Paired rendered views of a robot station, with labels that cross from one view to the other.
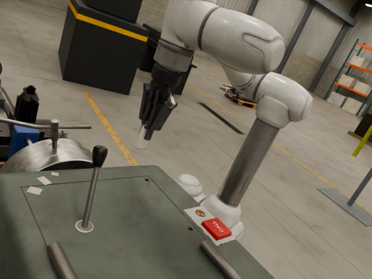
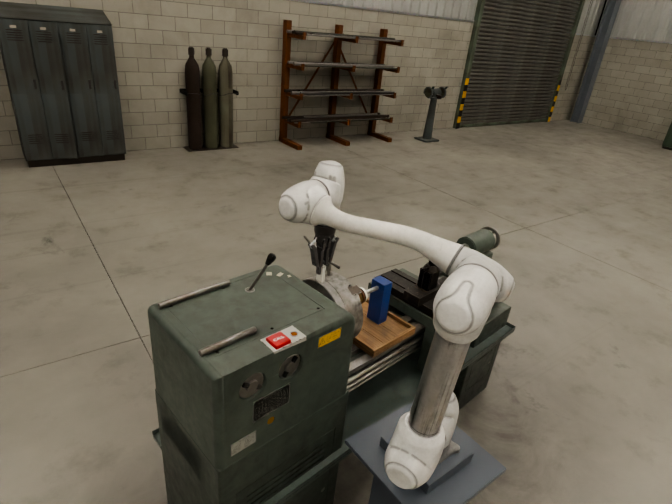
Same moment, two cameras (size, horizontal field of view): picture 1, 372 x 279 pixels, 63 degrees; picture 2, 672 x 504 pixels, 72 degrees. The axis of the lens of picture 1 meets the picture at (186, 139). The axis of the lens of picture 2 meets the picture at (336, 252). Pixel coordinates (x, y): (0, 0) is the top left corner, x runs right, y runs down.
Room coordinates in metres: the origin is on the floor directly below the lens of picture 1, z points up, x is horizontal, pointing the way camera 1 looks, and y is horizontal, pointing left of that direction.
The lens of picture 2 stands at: (0.88, -1.35, 2.21)
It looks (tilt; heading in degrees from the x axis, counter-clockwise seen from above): 27 degrees down; 93
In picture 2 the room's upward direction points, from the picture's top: 6 degrees clockwise
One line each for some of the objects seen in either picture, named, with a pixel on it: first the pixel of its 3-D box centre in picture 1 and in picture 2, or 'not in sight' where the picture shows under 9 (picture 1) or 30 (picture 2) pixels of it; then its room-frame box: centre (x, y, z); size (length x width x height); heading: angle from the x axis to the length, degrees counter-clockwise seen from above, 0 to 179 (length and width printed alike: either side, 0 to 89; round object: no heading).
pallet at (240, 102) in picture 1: (246, 102); not in sight; (9.49, -1.29, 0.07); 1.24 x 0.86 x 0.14; 127
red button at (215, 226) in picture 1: (216, 229); (278, 340); (0.67, -0.16, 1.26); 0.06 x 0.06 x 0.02; 48
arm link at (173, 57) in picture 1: (173, 56); not in sight; (0.77, 0.11, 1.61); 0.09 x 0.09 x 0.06
